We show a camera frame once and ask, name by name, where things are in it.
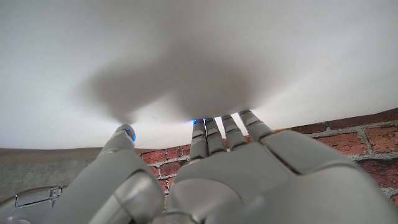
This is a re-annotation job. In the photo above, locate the white memory foam sheet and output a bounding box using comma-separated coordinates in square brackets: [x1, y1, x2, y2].
[0, 0, 398, 150]

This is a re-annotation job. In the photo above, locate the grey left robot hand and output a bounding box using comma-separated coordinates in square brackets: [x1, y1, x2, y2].
[0, 109, 398, 224]

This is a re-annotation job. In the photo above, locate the red brick print backdrop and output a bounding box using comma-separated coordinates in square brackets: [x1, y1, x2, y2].
[136, 108, 398, 208]

